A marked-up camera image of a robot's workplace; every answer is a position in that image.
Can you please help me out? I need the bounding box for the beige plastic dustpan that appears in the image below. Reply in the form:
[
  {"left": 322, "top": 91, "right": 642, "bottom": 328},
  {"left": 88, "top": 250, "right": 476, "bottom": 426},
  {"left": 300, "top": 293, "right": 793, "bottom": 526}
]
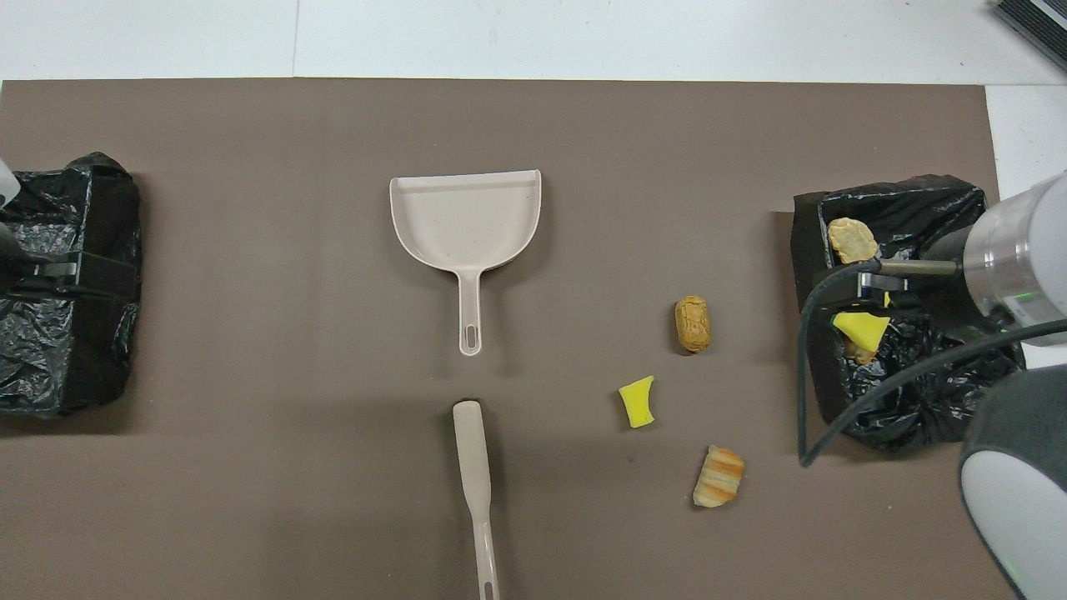
[{"left": 389, "top": 169, "right": 543, "bottom": 358}]

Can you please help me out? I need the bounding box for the pale bread chunk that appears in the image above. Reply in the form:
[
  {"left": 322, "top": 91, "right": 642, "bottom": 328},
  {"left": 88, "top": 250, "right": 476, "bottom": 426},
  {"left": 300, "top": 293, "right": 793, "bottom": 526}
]
[{"left": 828, "top": 217, "right": 879, "bottom": 264}]

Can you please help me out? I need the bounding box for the green and yellow sponge piece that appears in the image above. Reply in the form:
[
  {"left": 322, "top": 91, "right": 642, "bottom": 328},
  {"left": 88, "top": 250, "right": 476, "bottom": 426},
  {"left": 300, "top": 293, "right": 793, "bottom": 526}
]
[{"left": 832, "top": 312, "right": 891, "bottom": 353}]

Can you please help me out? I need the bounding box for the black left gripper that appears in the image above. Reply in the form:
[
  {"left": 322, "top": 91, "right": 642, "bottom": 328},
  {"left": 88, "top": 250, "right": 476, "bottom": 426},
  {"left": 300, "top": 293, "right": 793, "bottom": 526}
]
[{"left": 0, "top": 225, "right": 138, "bottom": 301}]

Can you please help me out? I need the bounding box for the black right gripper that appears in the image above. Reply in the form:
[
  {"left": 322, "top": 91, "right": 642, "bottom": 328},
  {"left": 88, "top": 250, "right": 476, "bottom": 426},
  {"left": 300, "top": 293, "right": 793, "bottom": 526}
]
[{"left": 821, "top": 233, "right": 980, "bottom": 311}]

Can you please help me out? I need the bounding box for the beige hand brush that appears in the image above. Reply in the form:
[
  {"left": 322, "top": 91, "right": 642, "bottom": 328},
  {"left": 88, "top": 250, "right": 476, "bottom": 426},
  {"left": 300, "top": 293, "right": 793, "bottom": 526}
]
[{"left": 453, "top": 400, "right": 501, "bottom": 600}]

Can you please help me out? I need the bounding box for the brown bread roll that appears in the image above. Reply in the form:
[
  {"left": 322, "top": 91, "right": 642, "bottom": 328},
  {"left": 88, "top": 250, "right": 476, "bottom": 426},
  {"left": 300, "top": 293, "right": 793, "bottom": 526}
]
[{"left": 674, "top": 295, "right": 713, "bottom": 354}]

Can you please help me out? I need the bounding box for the brown paper table mat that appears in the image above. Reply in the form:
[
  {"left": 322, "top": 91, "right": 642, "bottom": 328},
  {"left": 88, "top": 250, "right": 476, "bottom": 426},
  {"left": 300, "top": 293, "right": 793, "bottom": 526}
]
[{"left": 0, "top": 79, "right": 1047, "bottom": 600}]

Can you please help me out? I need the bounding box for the small yellow sponge piece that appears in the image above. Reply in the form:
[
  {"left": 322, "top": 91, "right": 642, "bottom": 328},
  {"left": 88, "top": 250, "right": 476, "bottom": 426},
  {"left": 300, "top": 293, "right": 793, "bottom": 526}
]
[{"left": 619, "top": 375, "right": 657, "bottom": 429}]

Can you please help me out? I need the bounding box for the black bag lined bin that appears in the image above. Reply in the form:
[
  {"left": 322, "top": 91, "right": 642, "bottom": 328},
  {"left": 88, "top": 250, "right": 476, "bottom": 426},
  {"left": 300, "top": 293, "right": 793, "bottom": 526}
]
[
  {"left": 0, "top": 152, "right": 143, "bottom": 418},
  {"left": 790, "top": 173, "right": 1036, "bottom": 453}
]

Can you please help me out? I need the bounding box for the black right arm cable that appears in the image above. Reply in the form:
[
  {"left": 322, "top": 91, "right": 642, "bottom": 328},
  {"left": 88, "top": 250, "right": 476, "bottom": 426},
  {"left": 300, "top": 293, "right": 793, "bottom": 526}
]
[{"left": 798, "top": 258, "right": 1067, "bottom": 468}]

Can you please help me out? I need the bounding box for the dark ribbed box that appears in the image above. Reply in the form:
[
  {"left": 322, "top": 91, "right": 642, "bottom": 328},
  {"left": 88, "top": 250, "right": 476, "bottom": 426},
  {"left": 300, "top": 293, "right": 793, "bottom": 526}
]
[{"left": 992, "top": 0, "right": 1067, "bottom": 49}]

